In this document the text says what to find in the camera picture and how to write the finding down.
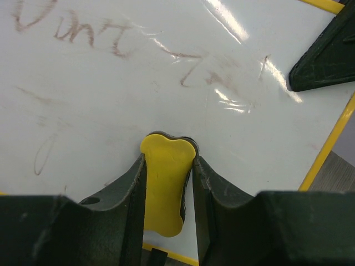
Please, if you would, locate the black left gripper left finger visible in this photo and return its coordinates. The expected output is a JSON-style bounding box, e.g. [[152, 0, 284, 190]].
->
[[1, 156, 146, 265]]

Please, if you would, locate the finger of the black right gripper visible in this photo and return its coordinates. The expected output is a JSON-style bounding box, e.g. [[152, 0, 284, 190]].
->
[[288, 1, 354, 92]]

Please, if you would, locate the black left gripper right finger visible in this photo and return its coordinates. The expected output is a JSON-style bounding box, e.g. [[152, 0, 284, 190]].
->
[[192, 157, 354, 265]]

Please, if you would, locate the yellow bone-shaped eraser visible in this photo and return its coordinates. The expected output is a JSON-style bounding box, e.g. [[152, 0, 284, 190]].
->
[[140, 132, 199, 238]]

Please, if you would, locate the yellow framed whiteboard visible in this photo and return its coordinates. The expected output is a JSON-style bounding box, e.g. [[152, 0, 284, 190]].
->
[[1, 1, 354, 265]]

